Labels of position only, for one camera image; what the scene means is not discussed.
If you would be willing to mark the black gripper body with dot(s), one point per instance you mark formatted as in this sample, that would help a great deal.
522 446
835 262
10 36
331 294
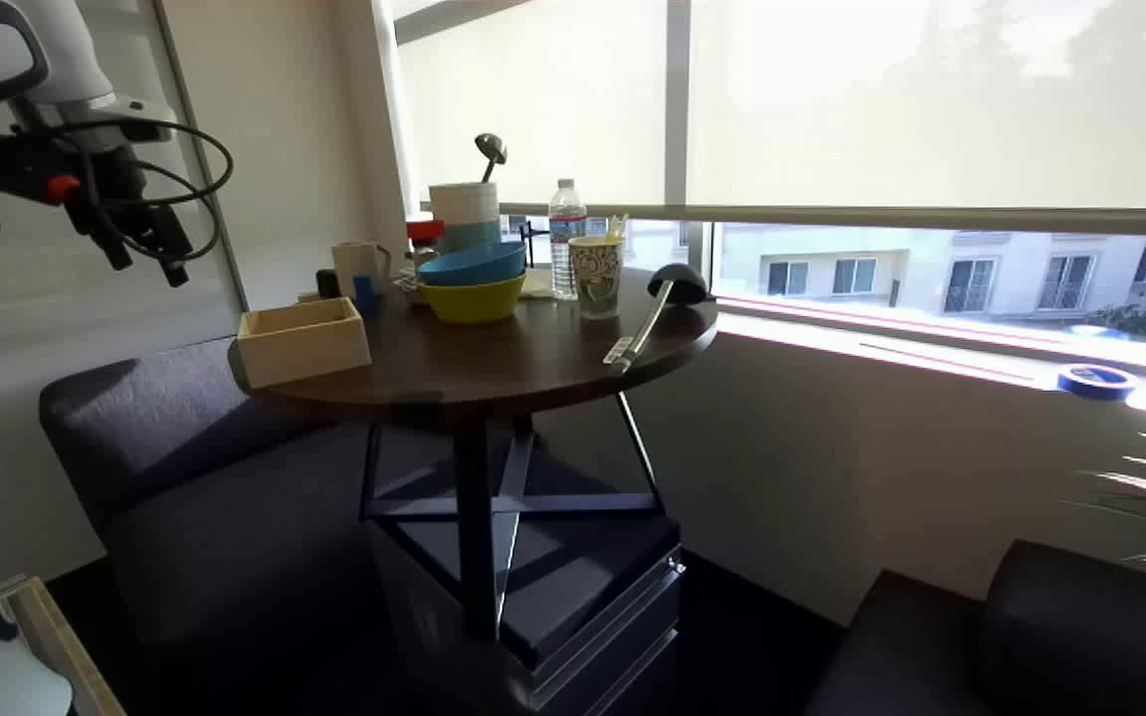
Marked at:
122 201

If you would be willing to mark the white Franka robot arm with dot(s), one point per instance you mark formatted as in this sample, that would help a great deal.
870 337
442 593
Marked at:
61 54

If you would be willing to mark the light wooden box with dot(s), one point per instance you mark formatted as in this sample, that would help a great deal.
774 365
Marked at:
297 352

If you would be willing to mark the teal plastic cup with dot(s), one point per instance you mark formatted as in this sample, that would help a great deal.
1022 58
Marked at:
468 238

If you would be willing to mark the white tall cup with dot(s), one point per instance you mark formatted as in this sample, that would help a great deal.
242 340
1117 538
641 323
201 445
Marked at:
464 201

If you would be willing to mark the white glass board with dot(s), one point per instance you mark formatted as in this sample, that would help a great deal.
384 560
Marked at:
31 284

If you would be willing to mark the small black object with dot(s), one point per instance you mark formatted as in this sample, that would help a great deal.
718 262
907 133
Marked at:
328 284

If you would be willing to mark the white mug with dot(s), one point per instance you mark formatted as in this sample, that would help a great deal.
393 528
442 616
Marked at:
361 266

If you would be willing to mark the small blue object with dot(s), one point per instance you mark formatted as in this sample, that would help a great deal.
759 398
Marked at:
368 296

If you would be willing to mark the small red object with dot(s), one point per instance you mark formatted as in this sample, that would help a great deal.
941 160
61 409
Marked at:
421 234

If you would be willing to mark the dark navy sofa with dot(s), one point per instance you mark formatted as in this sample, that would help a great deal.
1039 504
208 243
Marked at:
201 532

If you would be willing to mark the blue plastic bowl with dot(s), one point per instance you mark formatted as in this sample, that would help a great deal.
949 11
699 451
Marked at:
468 266

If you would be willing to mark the yellow plastic bowl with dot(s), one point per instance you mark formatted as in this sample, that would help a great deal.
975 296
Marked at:
476 303

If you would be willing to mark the round dark wooden table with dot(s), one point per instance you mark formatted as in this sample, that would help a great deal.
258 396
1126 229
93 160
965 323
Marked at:
496 360

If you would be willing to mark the black ladle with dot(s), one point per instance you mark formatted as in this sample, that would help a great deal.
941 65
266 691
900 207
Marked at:
490 144

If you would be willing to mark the narrow beige roller blind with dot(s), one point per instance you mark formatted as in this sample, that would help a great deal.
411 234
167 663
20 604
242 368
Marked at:
533 107

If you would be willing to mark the clear plastic water bottle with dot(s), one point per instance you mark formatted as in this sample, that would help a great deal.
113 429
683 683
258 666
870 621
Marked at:
568 223

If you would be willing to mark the white building outside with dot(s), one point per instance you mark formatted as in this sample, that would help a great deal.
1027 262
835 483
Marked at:
894 266

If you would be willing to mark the wide beige roller blind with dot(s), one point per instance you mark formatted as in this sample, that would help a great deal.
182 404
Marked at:
946 107

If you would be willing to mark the blue tape roll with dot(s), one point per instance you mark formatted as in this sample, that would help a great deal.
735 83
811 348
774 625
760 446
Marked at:
1093 385

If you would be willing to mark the black upholstered chair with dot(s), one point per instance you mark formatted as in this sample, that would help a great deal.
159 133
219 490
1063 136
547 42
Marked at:
1075 640

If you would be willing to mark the light wooden frame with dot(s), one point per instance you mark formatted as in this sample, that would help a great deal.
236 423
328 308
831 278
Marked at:
49 640

